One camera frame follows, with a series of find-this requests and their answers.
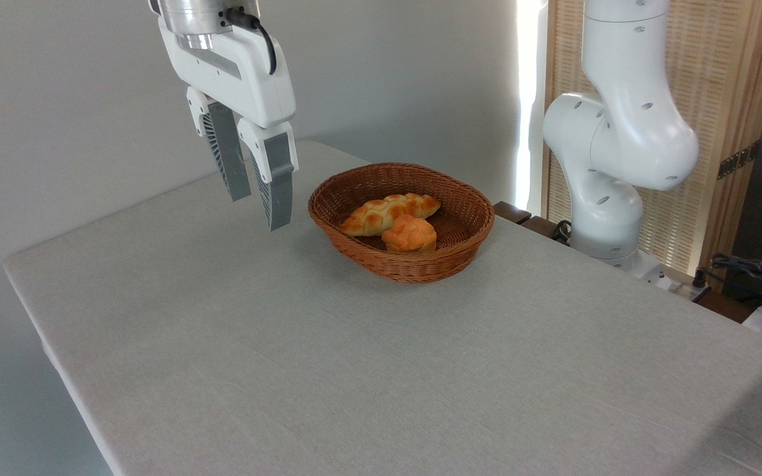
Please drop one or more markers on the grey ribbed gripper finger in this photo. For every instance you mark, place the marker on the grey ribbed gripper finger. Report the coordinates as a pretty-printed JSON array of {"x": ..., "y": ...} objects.
[
  {"x": 227, "y": 152},
  {"x": 276, "y": 178}
]

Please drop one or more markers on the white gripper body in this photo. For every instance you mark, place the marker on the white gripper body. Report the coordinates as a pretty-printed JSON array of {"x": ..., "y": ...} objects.
[{"x": 235, "y": 73}]

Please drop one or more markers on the round orange bread bun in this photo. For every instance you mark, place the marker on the round orange bread bun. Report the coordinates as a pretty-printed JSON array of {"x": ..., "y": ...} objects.
[{"x": 409, "y": 235}]

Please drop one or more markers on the long braided bread loaf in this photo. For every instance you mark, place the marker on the long braided bread loaf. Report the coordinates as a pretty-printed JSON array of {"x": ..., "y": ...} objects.
[{"x": 381, "y": 208}]

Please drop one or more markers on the brown wicker basket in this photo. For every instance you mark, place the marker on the brown wicker basket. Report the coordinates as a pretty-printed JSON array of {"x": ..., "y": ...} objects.
[{"x": 421, "y": 264}]

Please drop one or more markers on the grey tablecloth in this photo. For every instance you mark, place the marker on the grey tablecloth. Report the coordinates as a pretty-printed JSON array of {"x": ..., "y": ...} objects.
[{"x": 421, "y": 370}]

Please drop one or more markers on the dark brown wooden bench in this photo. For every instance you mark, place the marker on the dark brown wooden bench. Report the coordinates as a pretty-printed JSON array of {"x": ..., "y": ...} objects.
[{"x": 520, "y": 215}]

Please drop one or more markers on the wooden slatted folding screen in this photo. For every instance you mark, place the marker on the wooden slatted folding screen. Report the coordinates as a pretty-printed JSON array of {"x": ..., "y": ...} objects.
[{"x": 725, "y": 79}]

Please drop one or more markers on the dark metal screen hinge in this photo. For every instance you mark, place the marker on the dark metal screen hinge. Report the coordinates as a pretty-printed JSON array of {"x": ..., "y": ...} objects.
[{"x": 738, "y": 160}]

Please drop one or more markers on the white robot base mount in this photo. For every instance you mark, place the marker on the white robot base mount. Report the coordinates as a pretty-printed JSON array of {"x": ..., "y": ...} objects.
[{"x": 649, "y": 268}]

